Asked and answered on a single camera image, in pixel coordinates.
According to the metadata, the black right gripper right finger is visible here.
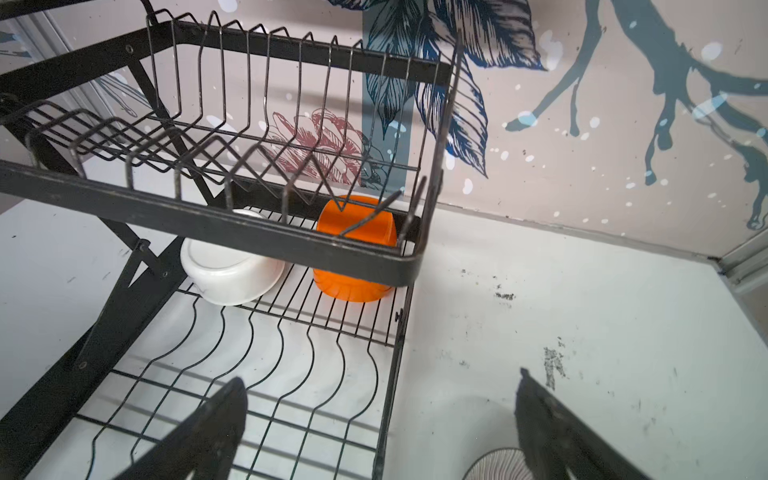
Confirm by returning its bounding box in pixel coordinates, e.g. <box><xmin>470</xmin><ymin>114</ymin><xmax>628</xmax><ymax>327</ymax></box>
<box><xmin>515</xmin><ymin>368</ymin><xmax>647</xmax><ymax>479</ymax></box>

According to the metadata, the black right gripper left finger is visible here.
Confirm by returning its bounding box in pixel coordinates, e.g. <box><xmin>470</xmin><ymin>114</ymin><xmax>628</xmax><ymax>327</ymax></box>
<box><xmin>118</xmin><ymin>378</ymin><xmax>248</xmax><ymax>479</ymax></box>

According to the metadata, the white ceramic bowl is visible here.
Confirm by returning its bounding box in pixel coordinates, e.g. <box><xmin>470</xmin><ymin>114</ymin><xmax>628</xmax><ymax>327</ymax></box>
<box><xmin>180</xmin><ymin>238</ymin><xmax>286</xmax><ymax>306</ymax></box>

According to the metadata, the orange glass bowl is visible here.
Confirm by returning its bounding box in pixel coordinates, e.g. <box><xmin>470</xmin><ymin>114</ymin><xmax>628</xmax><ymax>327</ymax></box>
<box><xmin>310</xmin><ymin>194</ymin><xmax>397</xmax><ymax>303</ymax></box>

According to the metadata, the striped patterned bowl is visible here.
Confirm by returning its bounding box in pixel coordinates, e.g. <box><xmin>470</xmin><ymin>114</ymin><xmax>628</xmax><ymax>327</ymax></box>
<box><xmin>463</xmin><ymin>448</ymin><xmax>534</xmax><ymax>480</ymax></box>

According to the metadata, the black wire dish rack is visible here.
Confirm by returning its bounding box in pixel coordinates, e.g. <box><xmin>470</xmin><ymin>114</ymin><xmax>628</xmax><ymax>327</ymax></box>
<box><xmin>1</xmin><ymin>10</ymin><xmax>463</xmax><ymax>479</ymax></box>

